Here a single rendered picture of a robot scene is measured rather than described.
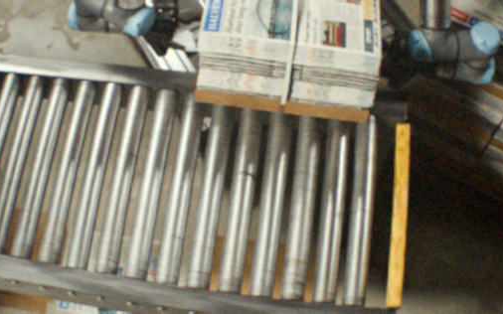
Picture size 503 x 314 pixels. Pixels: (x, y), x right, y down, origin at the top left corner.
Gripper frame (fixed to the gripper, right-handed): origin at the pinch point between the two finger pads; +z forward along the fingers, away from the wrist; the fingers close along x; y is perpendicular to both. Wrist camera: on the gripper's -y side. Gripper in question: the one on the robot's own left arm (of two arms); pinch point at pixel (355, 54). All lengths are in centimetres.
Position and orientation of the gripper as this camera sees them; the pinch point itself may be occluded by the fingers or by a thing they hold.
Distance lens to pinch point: 185.5
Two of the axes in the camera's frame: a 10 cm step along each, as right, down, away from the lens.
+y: 0.6, -5.7, -8.2
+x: -1.1, 8.1, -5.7
